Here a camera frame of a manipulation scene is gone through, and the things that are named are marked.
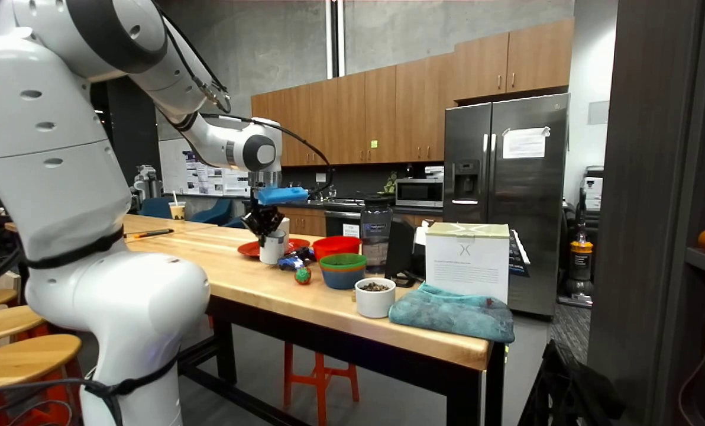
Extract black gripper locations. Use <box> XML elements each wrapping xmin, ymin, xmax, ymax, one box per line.
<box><xmin>243</xmin><ymin>206</ymin><xmax>289</xmax><ymax>248</ymax></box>

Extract pale grey mug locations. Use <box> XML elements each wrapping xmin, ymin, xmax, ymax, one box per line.
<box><xmin>259</xmin><ymin>233</ymin><xmax>291</xmax><ymax>267</ymax></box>

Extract red plate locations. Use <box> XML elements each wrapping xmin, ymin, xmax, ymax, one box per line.
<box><xmin>236</xmin><ymin>233</ymin><xmax>311</xmax><ymax>262</ymax></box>

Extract blue and black snack bag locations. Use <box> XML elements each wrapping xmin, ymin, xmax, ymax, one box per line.
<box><xmin>275</xmin><ymin>243</ymin><xmax>317</xmax><ymax>273</ymax></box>

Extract brown wooden base cabinet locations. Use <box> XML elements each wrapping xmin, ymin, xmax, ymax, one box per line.
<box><xmin>278</xmin><ymin>206</ymin><xmax>328</xmax><ymax>237</ymax></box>

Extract blue chair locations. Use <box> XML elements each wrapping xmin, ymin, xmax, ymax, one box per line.
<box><xmin>138</xmin><ymin>196</ymin><xmax>249</xmax><ymax>229</ymax></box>

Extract white poster board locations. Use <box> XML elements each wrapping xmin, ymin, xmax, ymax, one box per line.
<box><xmin>159</xmin><ymin>136</ymin><xmax>253</xmax><ymax>198</ymax></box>

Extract black oven range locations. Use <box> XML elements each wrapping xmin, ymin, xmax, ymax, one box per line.
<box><xmin>324</xmin><ymin>206</ymin><xmax>367</xmax><ymax>238</ymax></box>

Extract green and blue bowl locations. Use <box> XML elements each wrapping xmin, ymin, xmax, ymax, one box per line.
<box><xmin>317</xmin><ymin>250</ymin><xmax>369</xmax><ymax>291</ymax></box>

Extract dark translucent pitcher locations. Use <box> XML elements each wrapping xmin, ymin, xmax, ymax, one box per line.
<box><xmin>359</xmin><ymin>196</ymin><xmax>395</xmax><ymax>274</ymax></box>

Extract small white bowl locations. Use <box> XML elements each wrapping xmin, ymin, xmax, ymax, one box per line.
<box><xmin>353</xmin><ymin>274</ymin><xmax>397</xmax><ymax>320</ymax></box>

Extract orange metal stool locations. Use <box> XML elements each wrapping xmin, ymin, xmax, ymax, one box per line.
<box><xmin>278</xmin><ymin>339</ymin><xmax>361</xmax><ymax>426</ymax></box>

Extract silver microwave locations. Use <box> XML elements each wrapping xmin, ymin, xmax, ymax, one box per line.
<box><xmin>393</xmin><ymin>178</ymin><xmax>447</xmax><ymax>211</ymax></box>

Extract teal cloth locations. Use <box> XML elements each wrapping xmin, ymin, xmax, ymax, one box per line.
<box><xmin>387</xmin><ymin>281</ymin><xmax>517</xmax><ymax>345</ymax></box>

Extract white cardboard box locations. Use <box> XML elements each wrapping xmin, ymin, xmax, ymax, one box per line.
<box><xmin>424</xmin><ymin>220</ymin><xmax>513</xmax><ymax>304</ymax></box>

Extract grey vertical pipe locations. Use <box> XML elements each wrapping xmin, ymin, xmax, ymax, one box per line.
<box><xmin>324</xmin><ymin>0</ymin><xmax>347</xmax><ymax>81</ymax></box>

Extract stainless steel refrigerator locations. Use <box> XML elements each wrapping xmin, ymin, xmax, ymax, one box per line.
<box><xmin>443</xmin><ymin>91</ymin><xmax>570</xmax><ymax>320</ymax></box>

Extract white paper on refrigerator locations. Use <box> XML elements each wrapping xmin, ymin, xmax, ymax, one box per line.
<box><xmin>499</xmin><ymin>126</ymin><xmax>550</xmax><ymax>160</ymax></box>

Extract yellow and grey vacuum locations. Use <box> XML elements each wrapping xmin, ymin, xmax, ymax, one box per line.
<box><xmin>566</xmin><ymin>222</ymin><xmax>595</xmax><ymax>304</ymax></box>

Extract white countertop appliance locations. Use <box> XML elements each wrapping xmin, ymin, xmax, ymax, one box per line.
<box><xmin>580</xmin><ymin>168</ymin><xmax>605</xmax><ymax>212</ymax></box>

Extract dark storage shelf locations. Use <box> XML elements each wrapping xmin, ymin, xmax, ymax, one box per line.
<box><xmin>586</xmin><ymin>0</ymin><xmax>705</xmax><ymax>426</ymax></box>

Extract red bowl with handle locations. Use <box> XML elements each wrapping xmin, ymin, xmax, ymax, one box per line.
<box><xmin>310</xmin><ymin>233</ymin><xmax>365</xmax><ymax>262</ymax></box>

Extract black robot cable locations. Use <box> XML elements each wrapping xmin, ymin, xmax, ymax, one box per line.
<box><xmin>201</xmin><ymin>112</ymin><xmax>333</xmax><ymax>168</ymax></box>

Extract black table frame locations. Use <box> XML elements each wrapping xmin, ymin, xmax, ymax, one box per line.
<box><xmin>175</xmin><ymin>291</ymin><xmax>507</xmax><ymax>426</ymax></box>

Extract brown wooden wall cabinets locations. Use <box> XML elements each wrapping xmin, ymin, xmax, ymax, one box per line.
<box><xmin>250</xmin><ymin>16</ymin><xmax>574</xmax><ymax>171</ymax></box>

